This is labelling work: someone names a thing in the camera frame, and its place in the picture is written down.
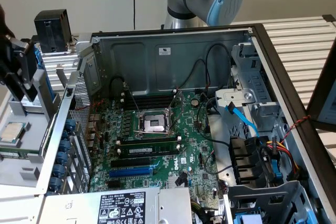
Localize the long blue expansion slot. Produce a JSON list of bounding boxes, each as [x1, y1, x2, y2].
[[109, 167, 154, 179]]

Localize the yellow black braided cable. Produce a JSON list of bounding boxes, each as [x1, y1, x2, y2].
[[191, 199, 211, 216]]

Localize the silver power supply Dell label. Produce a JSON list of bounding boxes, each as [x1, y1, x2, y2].
[[43, 187, 192, 224]]

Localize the yellow red power wires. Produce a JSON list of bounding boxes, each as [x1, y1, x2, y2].
[[265, 141, 301, 175]]

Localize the black coiled wire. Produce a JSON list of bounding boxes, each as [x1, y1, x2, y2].
[[195, 95, 219, 136]]

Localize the grey parts rack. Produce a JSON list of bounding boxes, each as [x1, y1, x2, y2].
[[0, 69, 68, 191]]

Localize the red black twisted wire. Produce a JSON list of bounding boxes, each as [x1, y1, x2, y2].
[[282, 115, 312, 142], [75, 99, 109, 141]]

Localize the short black expansion slot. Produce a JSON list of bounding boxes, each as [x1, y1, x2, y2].
[[107, 180, 125, 189]]

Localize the dark framed panel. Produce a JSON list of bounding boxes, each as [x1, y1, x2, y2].
[[306, 39, 336, 132]]

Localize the black thin wire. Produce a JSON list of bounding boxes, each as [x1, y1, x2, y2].
[[209, 139, 233, 148]]

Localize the open silver PC case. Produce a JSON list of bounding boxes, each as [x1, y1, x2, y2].
[[34, 23, 336, 224]]

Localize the hard disk blue caddy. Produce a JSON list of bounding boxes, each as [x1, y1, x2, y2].
[[19, 41, 54, 113]]

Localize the blue plastic bay lever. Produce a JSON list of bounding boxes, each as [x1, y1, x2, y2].
[[270, 153, 284, 182]]

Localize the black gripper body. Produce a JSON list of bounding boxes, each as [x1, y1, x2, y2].
[[0, 3, 17, 51]]

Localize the silver drive bracket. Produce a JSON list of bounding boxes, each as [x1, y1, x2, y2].
[[214, 89, 256, 120]]

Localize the silver rear port block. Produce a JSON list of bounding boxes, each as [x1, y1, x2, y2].
[[88, 113, 102, 126], [87, 127, 101, 140]]

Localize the silver disk bay cage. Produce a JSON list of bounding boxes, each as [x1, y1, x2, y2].
[[225, 180, 312, 224]]

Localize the silver CPU chip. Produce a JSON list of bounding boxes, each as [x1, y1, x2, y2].
[[0, 120, 28, 144]]

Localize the blue plastic tab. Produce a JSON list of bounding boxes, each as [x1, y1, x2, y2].
[[235, 215, 260, 224]]

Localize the silver chipset heat sink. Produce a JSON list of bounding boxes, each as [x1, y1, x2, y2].
[[167, 176, 189, 190]]

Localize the green Dell motherboard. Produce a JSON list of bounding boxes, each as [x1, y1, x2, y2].
[[88, 91, 224, 209]]

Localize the black looped wire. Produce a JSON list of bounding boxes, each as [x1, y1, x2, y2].
[[109, 76, 130, 96]]

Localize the black plastic fan duct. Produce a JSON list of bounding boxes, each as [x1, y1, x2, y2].
[[228, 136, 265, 186]]

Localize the blue SATA wire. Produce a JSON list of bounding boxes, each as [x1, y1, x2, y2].
[[225, 101, 261, 138]]

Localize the black arched wire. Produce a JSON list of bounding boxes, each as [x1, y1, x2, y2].
[[205, 43, 233, 90], [187, 58, 208, 91]]

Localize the long black expansion slot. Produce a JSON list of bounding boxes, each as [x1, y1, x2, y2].
[[110, 157, 152, 168]]

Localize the silver CPU socket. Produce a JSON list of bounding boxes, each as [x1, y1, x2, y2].
[[133, 110, 175, 141]]

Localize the thin metal locking lever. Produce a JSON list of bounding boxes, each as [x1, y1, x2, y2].
[[123, 83, 142, 116], [133, 129, 169, 135]]

